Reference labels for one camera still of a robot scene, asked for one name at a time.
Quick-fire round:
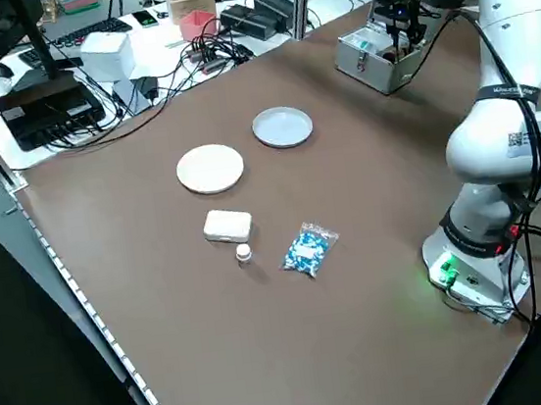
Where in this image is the aluminium table edge rail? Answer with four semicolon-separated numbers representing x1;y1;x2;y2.
0;54;186;405

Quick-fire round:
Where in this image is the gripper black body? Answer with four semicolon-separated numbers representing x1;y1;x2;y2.
387;0;428;30

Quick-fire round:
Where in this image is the long black desk cable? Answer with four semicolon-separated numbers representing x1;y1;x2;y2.
0;58;267;174

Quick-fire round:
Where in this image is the gray round plate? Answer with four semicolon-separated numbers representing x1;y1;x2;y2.
249;102;318;154

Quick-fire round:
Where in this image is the white cube box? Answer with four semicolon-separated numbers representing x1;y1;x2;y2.
77;27;138;85

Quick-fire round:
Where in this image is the aluminium frame post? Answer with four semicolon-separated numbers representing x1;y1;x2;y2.
288;0;322;41

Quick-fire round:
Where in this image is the bag of blue white capsules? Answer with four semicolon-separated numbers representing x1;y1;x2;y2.
274;216;346;283

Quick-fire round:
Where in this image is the small white pill bottle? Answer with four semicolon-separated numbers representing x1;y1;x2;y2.
233;243;256;268

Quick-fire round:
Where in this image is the wooden box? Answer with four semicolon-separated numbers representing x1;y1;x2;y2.
165;0;220;27

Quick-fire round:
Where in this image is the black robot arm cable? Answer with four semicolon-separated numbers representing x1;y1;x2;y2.
447;0;541;335

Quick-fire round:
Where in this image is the silver aluminium medical kit case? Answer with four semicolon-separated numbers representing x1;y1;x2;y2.
331;14;440;102

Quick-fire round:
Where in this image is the black keyboard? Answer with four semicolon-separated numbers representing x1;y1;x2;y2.
48;14;136;51

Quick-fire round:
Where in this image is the white round plate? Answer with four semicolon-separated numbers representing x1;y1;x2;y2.
173;139;249;199

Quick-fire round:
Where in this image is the pink plastic container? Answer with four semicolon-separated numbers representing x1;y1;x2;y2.
176;6;223;43

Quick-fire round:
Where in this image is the black smartphone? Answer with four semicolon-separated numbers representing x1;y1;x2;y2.
129;7;161;30

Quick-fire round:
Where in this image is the black equipment case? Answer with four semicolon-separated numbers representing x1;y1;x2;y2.
253;0;301;33
218;0;292;47

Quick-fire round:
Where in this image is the black power adapter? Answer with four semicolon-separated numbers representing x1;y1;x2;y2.
132;73;163;108

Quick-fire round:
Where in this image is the black electronics box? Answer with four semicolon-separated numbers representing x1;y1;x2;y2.
0;65;111;156

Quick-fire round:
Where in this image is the white plastic pill box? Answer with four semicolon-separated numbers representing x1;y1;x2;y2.
200;205;257;246

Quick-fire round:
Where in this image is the hydrogen peroxide bottle green label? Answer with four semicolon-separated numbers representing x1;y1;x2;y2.
351;33;380;54

